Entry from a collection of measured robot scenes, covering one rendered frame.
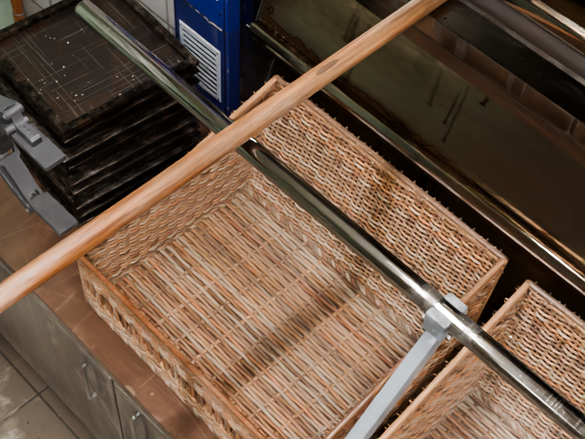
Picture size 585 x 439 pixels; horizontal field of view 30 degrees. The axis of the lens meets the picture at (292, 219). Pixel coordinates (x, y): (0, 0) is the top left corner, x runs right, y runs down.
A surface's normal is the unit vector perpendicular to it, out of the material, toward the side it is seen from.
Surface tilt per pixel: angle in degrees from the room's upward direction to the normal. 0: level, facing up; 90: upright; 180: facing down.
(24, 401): 0
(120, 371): 0
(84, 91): 0
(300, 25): 70
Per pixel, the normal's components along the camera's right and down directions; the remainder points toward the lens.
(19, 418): 0.04, -0.60
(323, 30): -0.66, 0.30
